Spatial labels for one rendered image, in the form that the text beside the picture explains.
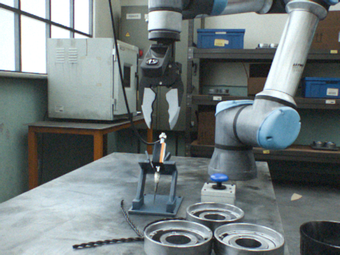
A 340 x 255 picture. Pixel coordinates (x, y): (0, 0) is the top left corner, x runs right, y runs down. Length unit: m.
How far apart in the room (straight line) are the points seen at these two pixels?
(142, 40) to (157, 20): 3.75
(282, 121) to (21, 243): 0.67
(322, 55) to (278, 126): 3.12
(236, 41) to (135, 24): 1.26
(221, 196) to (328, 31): 3.50
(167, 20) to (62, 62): 2.23
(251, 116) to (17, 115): 2.18
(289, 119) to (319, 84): 3.16
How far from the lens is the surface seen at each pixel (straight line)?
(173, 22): 0.83
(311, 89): 4.15
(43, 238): 0.69
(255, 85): 4.05
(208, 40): 4.15
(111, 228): 0.72
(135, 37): 4.60
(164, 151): 0.81
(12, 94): 2.89
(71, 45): 2.98
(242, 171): 1.10
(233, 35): 4.15
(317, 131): 4.68
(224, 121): 1.10
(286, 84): 1.04
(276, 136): 0.99
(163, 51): 0.80
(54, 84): 3.03
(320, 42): 4.17
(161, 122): 4.49
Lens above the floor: 1.06
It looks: 6 degrees down
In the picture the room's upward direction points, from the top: 1 degrees clockwise
